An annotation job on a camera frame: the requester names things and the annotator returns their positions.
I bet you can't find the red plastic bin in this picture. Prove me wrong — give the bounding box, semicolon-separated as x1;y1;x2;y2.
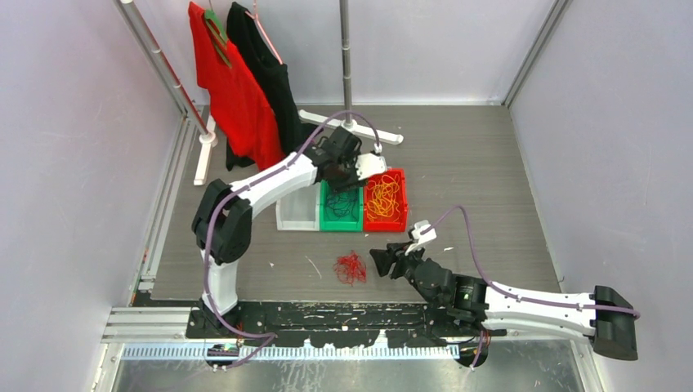
364;168;409;232

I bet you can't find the garment rack centre pole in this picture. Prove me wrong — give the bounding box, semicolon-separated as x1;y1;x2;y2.
298;0;404;145

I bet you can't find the white plastic bin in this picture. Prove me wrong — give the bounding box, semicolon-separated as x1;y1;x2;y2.
275;184;320;231

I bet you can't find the green plastic bin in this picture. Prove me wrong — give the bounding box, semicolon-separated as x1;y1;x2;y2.
320;181;364;232

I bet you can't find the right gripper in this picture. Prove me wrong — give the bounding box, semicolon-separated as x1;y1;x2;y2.
369;239;424;287

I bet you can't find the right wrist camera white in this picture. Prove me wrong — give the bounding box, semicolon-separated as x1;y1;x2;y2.
405;220;437;256

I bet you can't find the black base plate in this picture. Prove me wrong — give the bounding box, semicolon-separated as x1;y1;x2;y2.
185;301;507;350

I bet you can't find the aluminium rail frame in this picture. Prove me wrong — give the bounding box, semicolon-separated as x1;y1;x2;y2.
101;301;478;367

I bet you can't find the yellow cable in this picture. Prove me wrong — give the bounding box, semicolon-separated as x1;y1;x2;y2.
365;172;404;223

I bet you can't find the pink clothes hanger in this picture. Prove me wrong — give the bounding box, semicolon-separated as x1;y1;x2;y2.
245;9;284;65

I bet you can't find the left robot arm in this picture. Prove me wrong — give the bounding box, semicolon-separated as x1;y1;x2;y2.
191;128;369;337

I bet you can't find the black t-shirt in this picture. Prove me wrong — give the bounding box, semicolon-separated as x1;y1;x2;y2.
226;2;315;156

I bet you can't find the cable bundle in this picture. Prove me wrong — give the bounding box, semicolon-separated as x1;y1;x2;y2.
333;249;368;287

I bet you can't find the green clothes hanger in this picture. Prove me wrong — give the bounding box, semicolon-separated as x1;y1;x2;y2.
203;9;232;69

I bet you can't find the red t-shirt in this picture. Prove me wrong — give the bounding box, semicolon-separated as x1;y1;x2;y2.
188;1;286;171

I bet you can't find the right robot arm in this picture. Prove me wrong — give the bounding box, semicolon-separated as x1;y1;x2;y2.
369;243;638;361

